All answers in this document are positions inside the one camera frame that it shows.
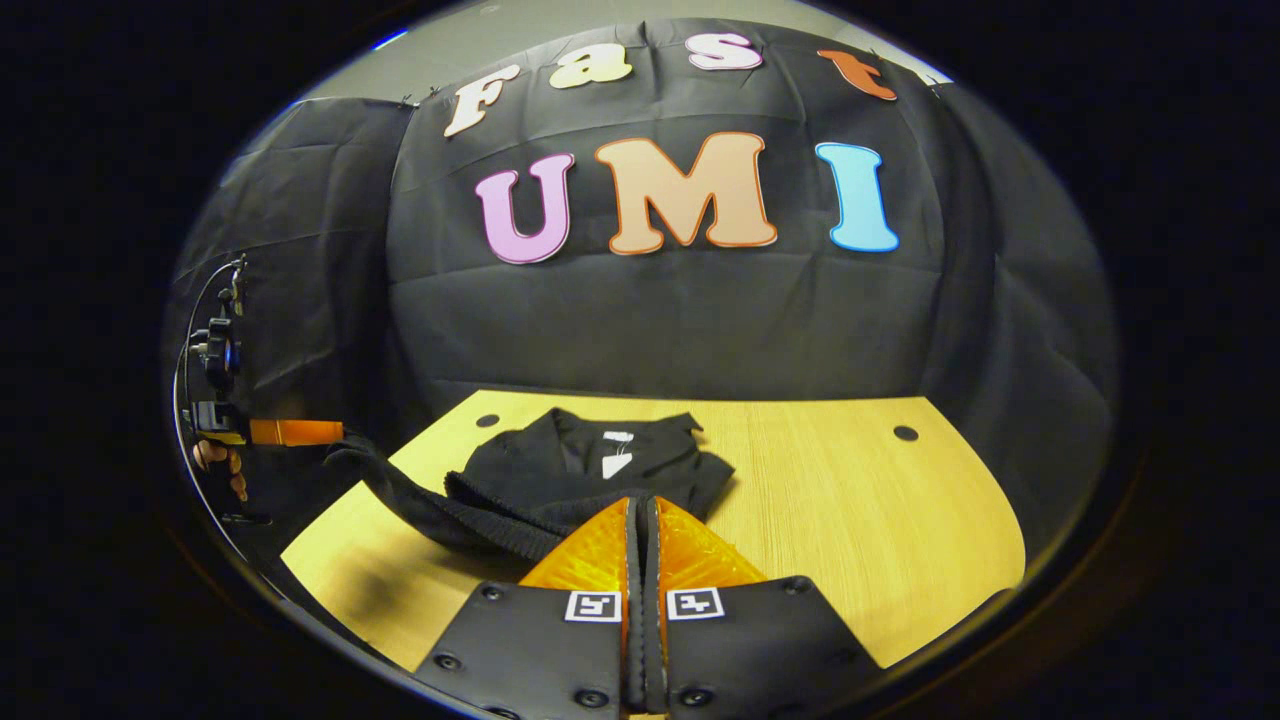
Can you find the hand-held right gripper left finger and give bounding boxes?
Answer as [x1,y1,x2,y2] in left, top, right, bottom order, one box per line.
[412,497,646,720]

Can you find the black backdrop cloth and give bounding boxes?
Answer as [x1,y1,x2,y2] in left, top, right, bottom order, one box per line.
[165,18,1119,561]

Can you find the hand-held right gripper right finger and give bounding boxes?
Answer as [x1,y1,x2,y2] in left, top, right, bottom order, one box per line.
[645,497,886,720]

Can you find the black collared garment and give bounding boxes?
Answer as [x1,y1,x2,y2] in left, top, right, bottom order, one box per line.
[325,408,736,561]

